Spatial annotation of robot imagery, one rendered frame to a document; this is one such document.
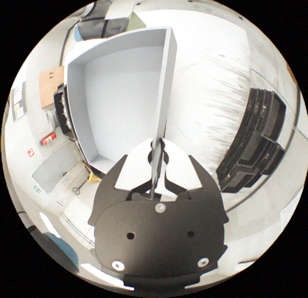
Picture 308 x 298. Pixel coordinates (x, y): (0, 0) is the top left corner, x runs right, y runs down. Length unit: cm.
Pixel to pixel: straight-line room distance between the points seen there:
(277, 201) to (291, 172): 70
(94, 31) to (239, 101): 74
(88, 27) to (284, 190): 326
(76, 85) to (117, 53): 11
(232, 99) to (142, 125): 48
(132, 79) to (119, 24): 38
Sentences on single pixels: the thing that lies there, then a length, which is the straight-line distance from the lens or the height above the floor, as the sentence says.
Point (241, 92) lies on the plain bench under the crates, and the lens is 58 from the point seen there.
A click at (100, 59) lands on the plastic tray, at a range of 22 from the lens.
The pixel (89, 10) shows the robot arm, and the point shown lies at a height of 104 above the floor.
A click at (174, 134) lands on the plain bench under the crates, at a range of 54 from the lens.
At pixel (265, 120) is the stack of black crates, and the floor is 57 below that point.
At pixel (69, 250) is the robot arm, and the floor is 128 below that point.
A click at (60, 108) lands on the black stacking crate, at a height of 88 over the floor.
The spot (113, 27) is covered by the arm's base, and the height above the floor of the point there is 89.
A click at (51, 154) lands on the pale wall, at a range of 351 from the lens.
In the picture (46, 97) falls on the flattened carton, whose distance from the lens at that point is 318.
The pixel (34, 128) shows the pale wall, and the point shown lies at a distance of 331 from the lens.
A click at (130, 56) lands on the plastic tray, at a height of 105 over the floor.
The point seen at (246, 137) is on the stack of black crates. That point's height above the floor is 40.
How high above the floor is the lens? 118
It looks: 54 degrees down
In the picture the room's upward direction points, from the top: 151 degrees counter-clockwise
